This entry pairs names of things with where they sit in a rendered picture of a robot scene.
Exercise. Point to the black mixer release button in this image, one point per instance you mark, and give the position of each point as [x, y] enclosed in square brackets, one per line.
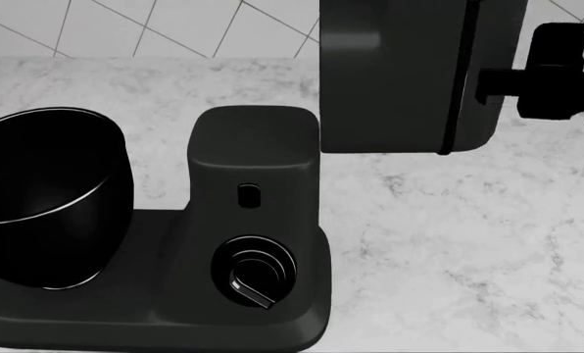
[247, 195]

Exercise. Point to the black mixing bowl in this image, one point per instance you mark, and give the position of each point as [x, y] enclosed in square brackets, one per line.
[52, 191]

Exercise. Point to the black mixer speed dial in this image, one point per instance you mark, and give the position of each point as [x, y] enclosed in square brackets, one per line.
[254, 271]

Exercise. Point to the dark grey stand mixer base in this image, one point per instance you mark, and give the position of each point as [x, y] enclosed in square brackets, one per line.
[253, 147]

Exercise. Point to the dark grey stand mixer head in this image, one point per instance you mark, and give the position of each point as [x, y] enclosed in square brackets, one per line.
[395, 81]

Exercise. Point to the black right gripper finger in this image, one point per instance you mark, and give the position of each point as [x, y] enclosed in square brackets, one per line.
[502, 84]

